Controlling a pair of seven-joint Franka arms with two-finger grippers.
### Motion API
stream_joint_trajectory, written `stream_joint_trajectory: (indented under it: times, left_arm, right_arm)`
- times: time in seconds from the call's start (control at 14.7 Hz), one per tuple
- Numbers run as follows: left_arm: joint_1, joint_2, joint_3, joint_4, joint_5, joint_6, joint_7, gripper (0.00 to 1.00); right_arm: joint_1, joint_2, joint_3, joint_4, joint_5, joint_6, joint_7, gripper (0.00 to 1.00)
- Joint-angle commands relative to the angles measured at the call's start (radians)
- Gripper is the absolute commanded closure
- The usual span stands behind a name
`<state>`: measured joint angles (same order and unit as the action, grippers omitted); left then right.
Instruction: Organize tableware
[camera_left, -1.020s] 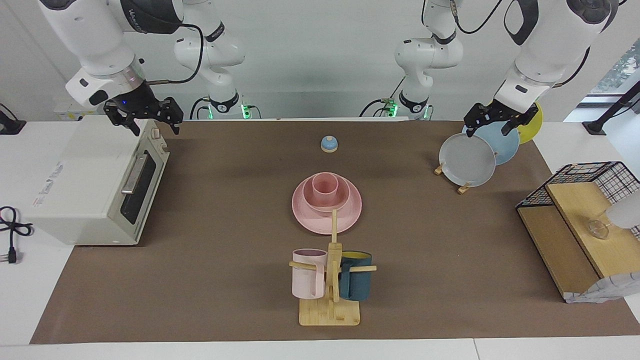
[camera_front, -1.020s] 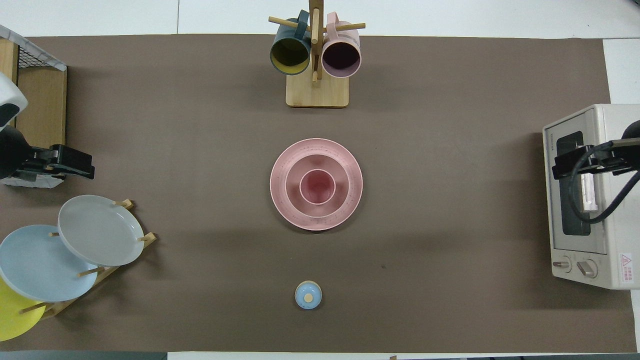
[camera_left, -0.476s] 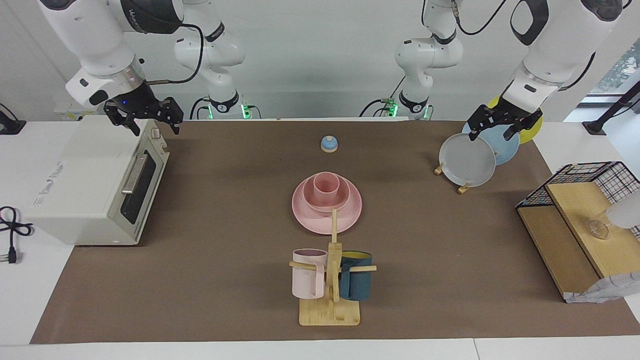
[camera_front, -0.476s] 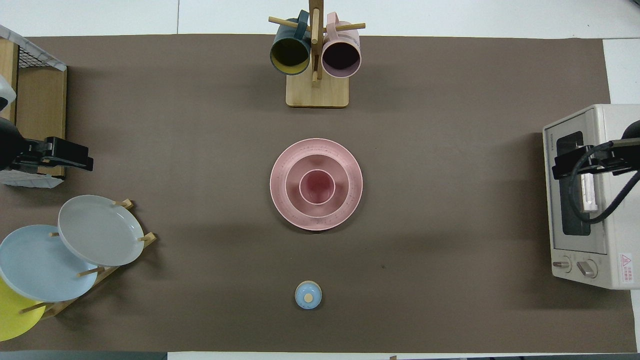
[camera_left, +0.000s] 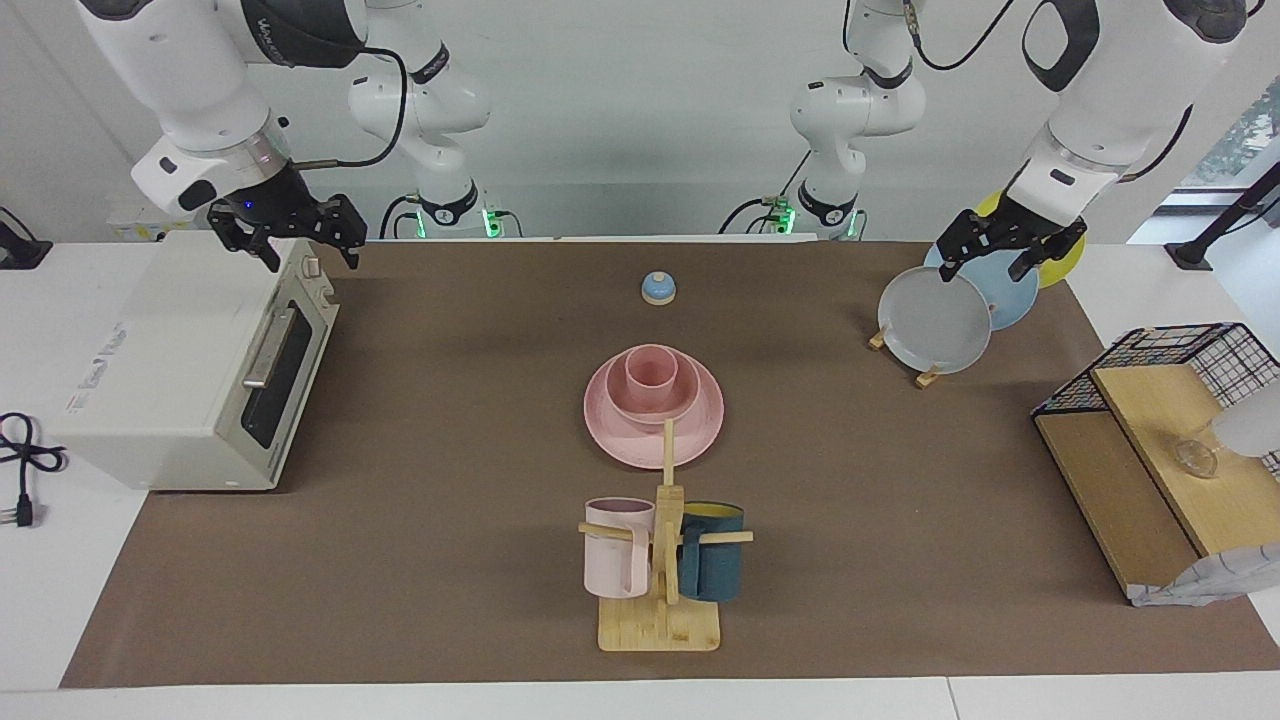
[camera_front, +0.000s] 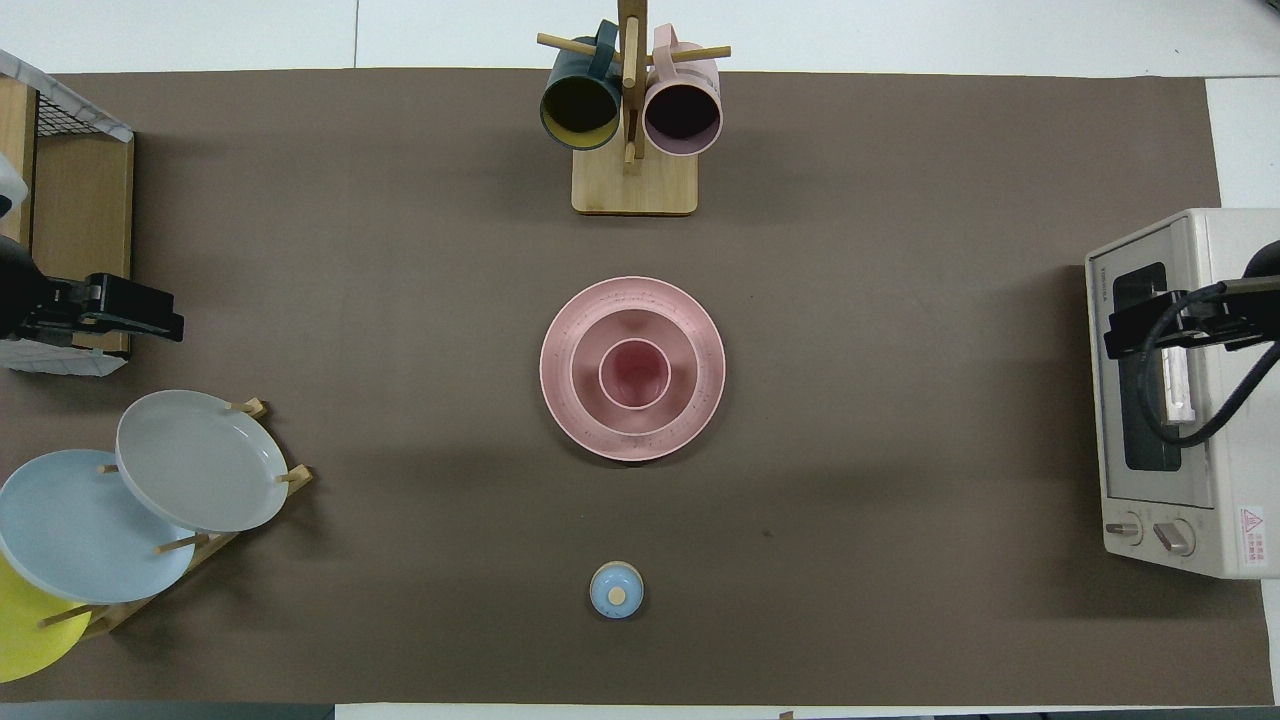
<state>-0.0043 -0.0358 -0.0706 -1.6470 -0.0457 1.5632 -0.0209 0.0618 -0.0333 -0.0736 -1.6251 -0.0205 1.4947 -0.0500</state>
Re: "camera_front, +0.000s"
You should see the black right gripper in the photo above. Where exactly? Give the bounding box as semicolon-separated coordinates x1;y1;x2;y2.
1103;275;1280;360

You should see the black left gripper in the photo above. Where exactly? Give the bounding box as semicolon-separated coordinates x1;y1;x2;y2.
15;274;186;347

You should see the pink bowl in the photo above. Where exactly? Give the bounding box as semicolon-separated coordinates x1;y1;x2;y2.
569;308;700;437

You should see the pink tumbler cup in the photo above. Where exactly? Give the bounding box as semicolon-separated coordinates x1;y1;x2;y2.
598;338;672;412

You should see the grey plate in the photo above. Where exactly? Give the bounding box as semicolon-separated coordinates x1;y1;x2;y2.
115;389;290;534

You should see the beige toaster oven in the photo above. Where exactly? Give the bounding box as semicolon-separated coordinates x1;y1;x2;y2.
1085;207;1280;580

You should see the light blue plate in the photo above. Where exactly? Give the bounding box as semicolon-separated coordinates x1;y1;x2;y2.
0;449;197;605

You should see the wooden plate rack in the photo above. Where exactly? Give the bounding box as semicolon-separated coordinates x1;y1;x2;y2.
40;397;314;641

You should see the brown table mat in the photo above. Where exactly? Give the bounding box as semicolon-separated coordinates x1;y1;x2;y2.
0;68;1276;706

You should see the yellow plate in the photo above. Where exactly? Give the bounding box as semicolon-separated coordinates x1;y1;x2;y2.
0;553;93;684

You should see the pink speckled plate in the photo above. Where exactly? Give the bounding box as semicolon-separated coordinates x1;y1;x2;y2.
539;276;727;463

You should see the dark green mug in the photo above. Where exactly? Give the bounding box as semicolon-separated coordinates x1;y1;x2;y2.
540;20;623;152

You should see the pink mug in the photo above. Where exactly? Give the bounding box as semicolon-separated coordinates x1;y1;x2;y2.
642;24;724;157

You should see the wooden mug tree stand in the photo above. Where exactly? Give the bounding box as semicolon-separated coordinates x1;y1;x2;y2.
537;0;732;217

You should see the small blue jar cork lid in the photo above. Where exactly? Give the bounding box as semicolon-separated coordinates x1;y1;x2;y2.
589;561;645;620

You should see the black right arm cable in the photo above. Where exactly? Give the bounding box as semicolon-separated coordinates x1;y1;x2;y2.
1135;283;1280;448

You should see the wooden crate with wire mesh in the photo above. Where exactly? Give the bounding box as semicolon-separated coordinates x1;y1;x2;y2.
0;48;136;377

